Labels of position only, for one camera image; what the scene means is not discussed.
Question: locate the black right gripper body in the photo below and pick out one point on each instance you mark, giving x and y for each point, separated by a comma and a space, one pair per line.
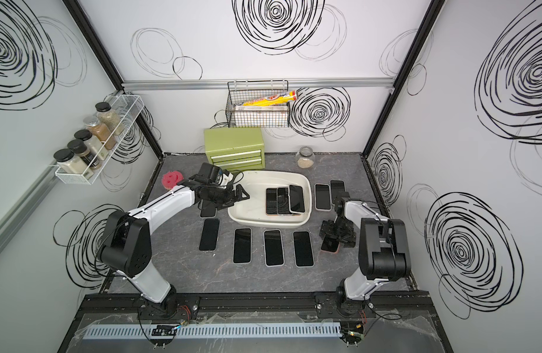
342, 229

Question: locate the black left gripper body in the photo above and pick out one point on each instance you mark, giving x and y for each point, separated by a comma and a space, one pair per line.
221, 196

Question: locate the white plastic storage box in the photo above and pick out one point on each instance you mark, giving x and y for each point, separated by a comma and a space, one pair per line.
252, 212

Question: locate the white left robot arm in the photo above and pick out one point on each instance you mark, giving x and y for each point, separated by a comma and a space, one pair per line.
126, 246

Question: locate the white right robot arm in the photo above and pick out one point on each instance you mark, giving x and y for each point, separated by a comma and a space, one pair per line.
383, 249

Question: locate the white box in basket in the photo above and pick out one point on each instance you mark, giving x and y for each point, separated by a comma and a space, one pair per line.
260, 109

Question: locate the green metal drawer toolbox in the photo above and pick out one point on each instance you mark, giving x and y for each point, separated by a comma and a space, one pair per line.
236, 148

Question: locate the pink smiley sponge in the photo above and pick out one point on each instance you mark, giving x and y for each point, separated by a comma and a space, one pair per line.
172, 179

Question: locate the glass jar with powder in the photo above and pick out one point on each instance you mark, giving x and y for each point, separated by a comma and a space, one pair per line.
305, 157

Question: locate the spice jar white contents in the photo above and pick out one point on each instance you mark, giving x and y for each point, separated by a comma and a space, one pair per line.
93, 143

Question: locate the spice jar black lid rear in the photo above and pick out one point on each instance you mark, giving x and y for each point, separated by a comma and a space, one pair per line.
109, 117

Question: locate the spice jar black lid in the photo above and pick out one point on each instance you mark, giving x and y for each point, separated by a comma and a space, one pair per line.
109, 117
70, 162

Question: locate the spice jar brown contents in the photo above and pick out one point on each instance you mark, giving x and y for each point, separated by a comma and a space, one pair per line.
101, 131

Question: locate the spice jar dark contents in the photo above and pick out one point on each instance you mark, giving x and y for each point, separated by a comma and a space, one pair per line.
84, 152

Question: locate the spice jar black lid front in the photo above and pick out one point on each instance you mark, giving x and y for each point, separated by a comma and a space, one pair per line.
70, 162

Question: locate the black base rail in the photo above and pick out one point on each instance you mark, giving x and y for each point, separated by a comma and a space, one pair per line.
324, 305

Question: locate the grey slotted cable duct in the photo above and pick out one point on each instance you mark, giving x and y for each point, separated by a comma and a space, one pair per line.
211, 331

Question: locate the black wire wall basket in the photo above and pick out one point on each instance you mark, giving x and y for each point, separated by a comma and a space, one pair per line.
241, 92

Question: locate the clear wall spice shelf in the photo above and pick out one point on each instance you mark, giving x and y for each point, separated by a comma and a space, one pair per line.
130, 145

